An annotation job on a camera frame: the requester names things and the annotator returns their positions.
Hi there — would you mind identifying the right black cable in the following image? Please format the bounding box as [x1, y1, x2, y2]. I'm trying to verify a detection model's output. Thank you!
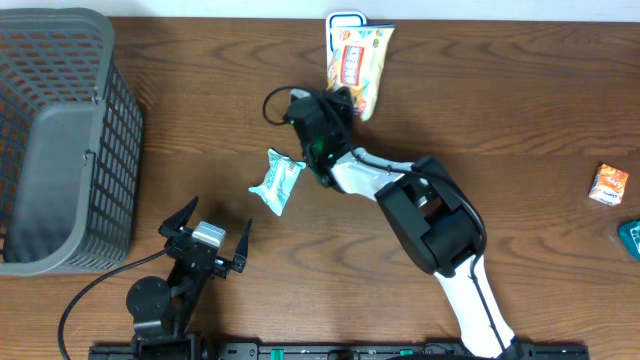
[262, 85, 506, 359]

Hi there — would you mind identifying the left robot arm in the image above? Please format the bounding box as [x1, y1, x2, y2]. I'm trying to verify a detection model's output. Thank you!
[126, 198, 251, 359]

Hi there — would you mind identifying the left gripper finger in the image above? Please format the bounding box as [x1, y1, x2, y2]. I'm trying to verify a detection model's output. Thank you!
[158, 196, 199, 238]
[231, 219, 252, 273]

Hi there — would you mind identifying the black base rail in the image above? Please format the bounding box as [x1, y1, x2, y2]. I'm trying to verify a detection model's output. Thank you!
[88, 333, 592, 360]

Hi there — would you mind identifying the white barcode scanner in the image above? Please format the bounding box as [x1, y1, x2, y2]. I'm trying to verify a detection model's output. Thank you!
[325, 11, 368, 55]

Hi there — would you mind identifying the cream snack bag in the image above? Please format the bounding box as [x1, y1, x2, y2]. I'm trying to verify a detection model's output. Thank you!
[327, 24, 395, 122]

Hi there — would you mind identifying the grey plastic mesh basket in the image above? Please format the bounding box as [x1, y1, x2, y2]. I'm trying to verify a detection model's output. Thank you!
[1, 8, 143, 276]

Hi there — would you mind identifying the teal snack packet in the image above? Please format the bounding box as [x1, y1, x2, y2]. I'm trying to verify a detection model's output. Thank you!
[248, 148, 307, 216]

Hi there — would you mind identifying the blue mouthwash bottle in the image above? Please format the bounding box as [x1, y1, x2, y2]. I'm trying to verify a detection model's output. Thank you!
[618, 220, 640, 261]

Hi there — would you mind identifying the left black cable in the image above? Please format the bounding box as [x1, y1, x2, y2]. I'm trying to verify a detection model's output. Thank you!
[56, 247, 169, 360]

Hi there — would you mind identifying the black cable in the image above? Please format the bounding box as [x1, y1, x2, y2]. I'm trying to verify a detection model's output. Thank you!
[56, 247, 169, 360]
[262, 85, 506, 359]

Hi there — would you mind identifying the orange tissue pack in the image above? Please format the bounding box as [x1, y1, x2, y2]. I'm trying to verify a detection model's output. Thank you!
[588, 164, 629, 206]

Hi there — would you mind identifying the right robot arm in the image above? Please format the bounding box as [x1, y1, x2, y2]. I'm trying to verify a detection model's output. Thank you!
[284, 88, 515, 359]

